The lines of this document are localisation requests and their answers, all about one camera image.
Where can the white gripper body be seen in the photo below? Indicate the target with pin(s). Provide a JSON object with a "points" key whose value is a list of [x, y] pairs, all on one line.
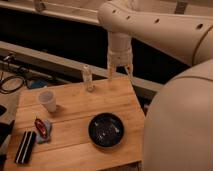
{"points": [[119, 49]]}

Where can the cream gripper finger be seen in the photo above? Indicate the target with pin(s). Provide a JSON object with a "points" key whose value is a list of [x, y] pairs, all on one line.
{"points": [[111, 71], [129, 71]]}

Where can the red pepper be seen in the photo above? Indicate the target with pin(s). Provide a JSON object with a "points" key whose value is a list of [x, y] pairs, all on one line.
{"points": [[40, 126]]}

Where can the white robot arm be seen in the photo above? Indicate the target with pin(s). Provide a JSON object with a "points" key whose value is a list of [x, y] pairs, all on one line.
{"points": [[177, 50]]}

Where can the black ceramic bowl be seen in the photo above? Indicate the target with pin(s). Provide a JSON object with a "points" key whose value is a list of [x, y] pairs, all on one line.
{"points": [[106, 130]]}

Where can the small clear bottle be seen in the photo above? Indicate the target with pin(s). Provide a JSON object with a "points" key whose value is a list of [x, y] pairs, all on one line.
{"points": [[87, 78]]}

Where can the white paper cup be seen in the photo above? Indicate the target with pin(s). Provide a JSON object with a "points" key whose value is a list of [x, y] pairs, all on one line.
{"points": [[48, 101]]}

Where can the blue object on floor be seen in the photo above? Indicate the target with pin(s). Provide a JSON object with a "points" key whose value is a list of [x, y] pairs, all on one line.
{"points": [[37, 83]]}

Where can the wooden board table top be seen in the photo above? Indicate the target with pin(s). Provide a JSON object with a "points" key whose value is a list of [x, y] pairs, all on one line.
{"points": [[70, 148]]}

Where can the black white striped block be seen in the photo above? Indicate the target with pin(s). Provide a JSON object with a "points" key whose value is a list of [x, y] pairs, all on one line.
{"points": [[25, 148]]}

